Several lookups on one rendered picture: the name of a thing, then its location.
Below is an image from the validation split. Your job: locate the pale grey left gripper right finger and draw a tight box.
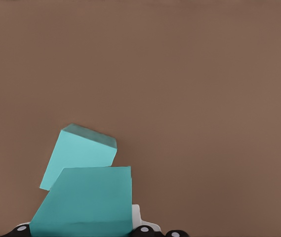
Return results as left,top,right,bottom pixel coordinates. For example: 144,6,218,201
131,204,161,237

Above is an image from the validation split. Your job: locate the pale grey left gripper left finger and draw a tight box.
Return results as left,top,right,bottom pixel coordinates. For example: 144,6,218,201
4,222,31,237

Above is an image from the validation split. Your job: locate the blue cube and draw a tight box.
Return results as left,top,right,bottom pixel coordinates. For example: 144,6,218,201
29,165,133,237
39,123,118,191

